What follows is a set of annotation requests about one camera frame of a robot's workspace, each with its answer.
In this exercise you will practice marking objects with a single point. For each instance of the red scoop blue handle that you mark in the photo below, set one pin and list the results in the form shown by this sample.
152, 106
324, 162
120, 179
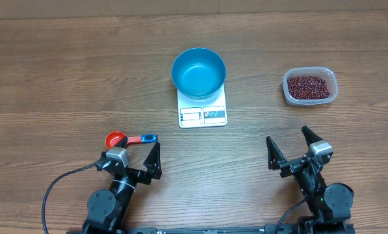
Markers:
113, 137

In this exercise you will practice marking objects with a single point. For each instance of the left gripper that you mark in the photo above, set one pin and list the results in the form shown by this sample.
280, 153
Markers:
136, 173

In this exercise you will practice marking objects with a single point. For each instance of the blue metal bowl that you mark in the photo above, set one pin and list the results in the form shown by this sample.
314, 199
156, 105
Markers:
198, 73

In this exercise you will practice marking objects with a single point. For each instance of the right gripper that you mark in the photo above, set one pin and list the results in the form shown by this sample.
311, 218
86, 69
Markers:
296, 163

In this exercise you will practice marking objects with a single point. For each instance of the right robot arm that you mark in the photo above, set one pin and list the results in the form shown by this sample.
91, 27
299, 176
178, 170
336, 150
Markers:
330, 205

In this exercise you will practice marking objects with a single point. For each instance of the clear plastic container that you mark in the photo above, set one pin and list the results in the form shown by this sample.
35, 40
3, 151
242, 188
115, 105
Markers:
322, 72

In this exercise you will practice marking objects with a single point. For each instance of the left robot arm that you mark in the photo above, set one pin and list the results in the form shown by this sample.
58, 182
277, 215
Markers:
107, 207

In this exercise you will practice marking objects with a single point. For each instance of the white kitchen scale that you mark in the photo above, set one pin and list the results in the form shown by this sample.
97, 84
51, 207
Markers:
195, 113

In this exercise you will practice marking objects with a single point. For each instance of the red beans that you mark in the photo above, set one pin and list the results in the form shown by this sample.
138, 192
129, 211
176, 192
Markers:
308, 87

